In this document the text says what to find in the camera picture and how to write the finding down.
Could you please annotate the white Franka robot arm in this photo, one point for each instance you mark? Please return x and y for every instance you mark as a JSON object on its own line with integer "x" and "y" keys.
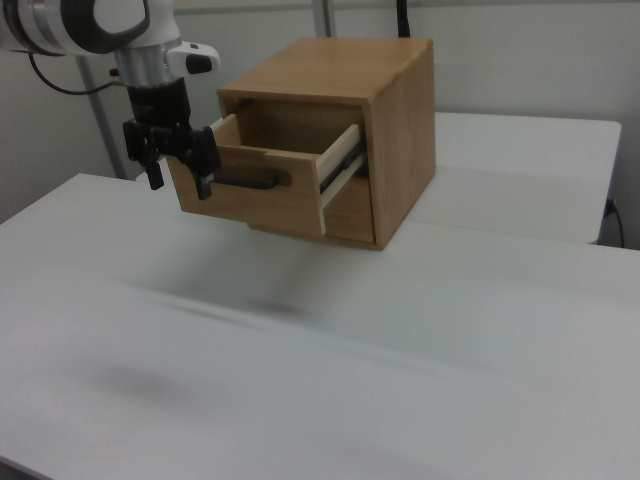
{"x": 55, "y": 22}

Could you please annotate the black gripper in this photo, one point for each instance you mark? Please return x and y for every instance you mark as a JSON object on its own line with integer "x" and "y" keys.
{"x": 160, "y": 112}

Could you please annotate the grey metal frame post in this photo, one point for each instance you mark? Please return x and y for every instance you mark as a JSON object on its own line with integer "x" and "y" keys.
{"x": 100, "y": 115}

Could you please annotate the black camera stand pole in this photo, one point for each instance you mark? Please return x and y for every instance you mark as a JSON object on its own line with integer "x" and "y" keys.
{"x": 403, "y": 17}

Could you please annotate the wooden two-drawer cabinet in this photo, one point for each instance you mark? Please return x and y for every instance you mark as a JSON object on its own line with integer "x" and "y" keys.
{"x": 350, "y": 85}

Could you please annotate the black drawer slide rail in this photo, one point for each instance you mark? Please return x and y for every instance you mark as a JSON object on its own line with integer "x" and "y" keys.
{"x": 342, "y": 167}

